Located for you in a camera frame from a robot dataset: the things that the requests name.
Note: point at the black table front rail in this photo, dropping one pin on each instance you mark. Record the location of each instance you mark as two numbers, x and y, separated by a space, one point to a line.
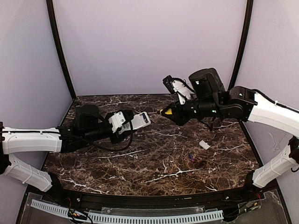
77 199

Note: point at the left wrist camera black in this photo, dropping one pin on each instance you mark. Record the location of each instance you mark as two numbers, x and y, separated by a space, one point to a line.
119 118

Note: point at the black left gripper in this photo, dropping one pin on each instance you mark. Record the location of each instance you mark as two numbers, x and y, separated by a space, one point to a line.
114 136

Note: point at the white remote control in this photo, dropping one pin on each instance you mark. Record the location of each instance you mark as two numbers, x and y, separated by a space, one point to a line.
137 123

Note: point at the yellow handled screwdriver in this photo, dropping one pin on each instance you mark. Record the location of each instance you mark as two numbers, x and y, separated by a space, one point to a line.
161 112

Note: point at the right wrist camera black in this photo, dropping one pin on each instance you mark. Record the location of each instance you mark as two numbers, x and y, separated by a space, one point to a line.
179 87

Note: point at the white battery cover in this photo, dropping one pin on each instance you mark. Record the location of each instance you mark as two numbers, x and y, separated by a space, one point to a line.
204 145

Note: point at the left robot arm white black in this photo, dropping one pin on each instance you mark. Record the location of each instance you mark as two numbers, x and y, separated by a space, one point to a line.
87 127

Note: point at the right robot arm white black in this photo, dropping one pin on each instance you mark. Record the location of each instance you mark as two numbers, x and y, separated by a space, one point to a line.
206 97

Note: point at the left black frame post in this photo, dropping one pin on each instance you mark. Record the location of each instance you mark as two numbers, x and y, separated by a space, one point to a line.
59 48

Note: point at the black frame post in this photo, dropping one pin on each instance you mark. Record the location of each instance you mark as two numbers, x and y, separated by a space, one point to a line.
59 48
242 44

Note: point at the right black frame post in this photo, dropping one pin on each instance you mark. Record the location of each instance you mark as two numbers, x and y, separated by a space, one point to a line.
242 44

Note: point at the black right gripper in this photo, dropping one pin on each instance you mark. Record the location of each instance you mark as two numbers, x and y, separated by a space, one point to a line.
182 111

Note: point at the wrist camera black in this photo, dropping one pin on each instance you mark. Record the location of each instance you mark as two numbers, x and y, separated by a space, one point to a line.
179 87
119 118

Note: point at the white slotted cable duct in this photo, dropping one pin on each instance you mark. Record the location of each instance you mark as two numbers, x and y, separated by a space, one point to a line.
192 215

